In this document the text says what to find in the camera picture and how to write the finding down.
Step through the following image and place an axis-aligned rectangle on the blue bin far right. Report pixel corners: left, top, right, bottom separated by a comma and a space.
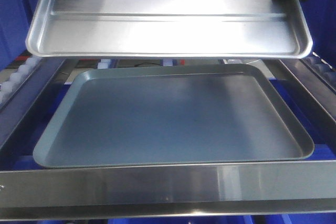
301, 0, 335, 66

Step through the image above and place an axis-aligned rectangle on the silver ribbed metal tray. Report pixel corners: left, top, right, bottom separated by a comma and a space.
26, 0, 313, 59

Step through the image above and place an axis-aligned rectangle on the shelf roller track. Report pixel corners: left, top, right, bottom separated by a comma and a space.
1, 56, 41, 105
304, 55, 335, 87

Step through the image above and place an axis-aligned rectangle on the large grey-green tray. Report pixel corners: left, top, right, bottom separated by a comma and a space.
33, 64, 314, 168

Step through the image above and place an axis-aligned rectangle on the shelf left roller track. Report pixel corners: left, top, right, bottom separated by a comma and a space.
1, 56, 41, 105

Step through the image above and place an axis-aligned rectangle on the blue bin far left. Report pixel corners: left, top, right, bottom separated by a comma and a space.
1, 0, 38, 69

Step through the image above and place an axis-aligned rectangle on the steel shelf front rail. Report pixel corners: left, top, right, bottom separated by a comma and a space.
1, 160, 335, 220

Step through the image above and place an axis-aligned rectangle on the shelf right roller track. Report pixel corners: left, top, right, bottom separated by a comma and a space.
304, 55, 335, 87

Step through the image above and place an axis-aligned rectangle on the blue bin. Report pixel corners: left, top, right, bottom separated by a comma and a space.
1, 0, 38, 69
301, 0, 335, 66

